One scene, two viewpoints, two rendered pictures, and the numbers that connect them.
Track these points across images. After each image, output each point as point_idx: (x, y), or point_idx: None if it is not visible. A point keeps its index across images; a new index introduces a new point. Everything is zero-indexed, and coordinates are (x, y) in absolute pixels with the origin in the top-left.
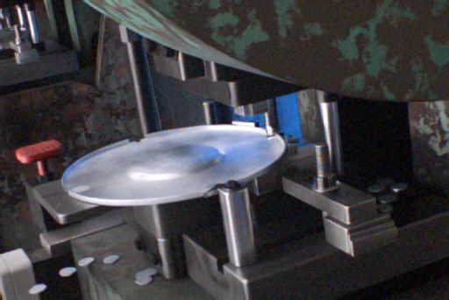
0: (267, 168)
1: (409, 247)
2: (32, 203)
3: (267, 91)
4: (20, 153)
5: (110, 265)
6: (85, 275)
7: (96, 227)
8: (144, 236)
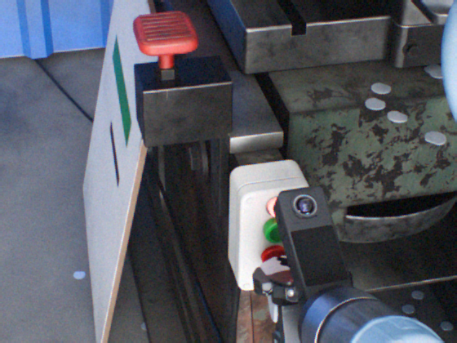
0: None
1: None
2: (168, 117)
3: None
4: (175, 40)
5: (395, 91)
6: (334, 135)
7: (254, 95)
8: (425, 35)
